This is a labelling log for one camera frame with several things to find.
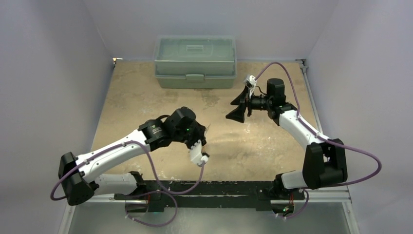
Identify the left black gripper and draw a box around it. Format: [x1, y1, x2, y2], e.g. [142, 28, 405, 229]
[173, 120, 207, 153]

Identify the metal keyring with keys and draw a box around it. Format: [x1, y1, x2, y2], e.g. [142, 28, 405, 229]
[202, 124, 211, 152]

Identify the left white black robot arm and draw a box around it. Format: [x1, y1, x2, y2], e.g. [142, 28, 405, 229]
[50, 107, 209, 206]

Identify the green plastic storage box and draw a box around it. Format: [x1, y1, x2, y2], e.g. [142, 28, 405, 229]
[153, 35, 237, 89]

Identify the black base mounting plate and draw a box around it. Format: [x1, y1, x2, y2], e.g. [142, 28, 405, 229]
[114, 180, 305, 212]

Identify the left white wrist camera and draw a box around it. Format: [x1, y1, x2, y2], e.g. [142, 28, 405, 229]
[189, 140, 209, 167]

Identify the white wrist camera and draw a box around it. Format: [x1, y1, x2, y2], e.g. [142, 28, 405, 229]
[243, 74, 257, 98]
[189, 140, 209, 167]

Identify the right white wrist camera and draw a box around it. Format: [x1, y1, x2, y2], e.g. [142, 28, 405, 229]
[243, 74, 257, 98]

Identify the right aluminium table edge rail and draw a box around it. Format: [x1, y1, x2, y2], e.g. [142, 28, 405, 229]
[295, 59, 360, 234]

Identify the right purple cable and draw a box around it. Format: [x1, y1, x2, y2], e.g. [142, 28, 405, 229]
[255, 62, 382, 220]

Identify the purple cable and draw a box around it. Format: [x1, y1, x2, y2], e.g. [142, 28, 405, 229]
[50, 140, 205, 227]
[255, 62, 382, 220]

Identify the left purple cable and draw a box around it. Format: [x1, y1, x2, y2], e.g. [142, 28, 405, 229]
[50, 140, 205, 227]

